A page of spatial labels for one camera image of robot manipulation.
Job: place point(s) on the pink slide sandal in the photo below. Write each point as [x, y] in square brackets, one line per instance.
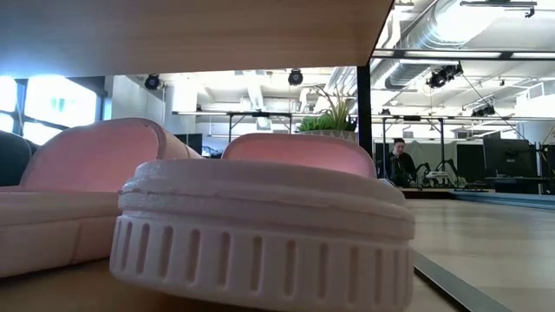
[269, 247]
[86, 160]

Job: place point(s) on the black slide sandal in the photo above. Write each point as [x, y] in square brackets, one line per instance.
[13, 158]

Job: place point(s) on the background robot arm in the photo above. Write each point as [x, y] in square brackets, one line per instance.
[438, 177]

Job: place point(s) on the succulent in white faceted pot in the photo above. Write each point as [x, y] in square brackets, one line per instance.
[329, 123]

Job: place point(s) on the black ceiling spotlight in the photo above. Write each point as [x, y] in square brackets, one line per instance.
[152, 82]
[295, 77]

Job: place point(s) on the person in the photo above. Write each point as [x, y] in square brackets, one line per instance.
[401, 167]

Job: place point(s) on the black ceiling light cluster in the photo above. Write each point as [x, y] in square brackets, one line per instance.
[442, 77]

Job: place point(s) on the black monitor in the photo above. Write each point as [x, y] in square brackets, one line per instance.
[509, 156]

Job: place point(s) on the black frame table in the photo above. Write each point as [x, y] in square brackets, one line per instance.
[260, 114]

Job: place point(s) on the silver ventilation duct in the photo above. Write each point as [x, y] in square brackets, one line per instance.
[429, 26]

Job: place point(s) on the black metal rig frame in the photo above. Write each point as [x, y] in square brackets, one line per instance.
[498, 200]

